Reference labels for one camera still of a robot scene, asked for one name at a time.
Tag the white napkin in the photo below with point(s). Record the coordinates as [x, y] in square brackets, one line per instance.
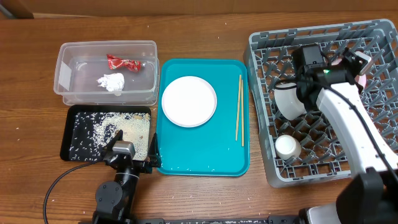
[112, 82]

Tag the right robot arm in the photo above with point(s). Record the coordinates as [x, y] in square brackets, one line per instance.
[371, 196]

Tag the clear plastic bin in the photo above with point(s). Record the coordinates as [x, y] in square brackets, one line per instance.
[80, 65]

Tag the teal serving tray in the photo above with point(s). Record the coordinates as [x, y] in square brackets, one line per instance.
[209, 149]

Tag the red snack wrapper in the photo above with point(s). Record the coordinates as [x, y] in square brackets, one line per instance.
[116, 63]

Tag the pink bowl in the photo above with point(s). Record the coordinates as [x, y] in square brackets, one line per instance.
[361, 80]

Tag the grey dishwasher rack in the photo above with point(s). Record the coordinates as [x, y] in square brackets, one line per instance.
[268, 58]

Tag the white cup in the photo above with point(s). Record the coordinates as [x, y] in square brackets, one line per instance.
[287, 146]

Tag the wooden chopstick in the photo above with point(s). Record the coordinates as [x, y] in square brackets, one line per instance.
[242, 113]
[238, 108]

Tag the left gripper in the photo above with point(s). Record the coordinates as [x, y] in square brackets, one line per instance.
[154, 159]

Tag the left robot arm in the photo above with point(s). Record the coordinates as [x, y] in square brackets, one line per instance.
[114, 198]

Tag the black tray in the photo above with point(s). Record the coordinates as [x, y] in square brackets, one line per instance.
[66, 133]

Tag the pink plate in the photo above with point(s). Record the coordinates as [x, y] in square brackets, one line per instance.
[189, 101]

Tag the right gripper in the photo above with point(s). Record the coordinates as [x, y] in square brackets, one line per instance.
[351, 59]

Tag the grey bowl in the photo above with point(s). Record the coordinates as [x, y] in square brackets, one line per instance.
[287, 102]

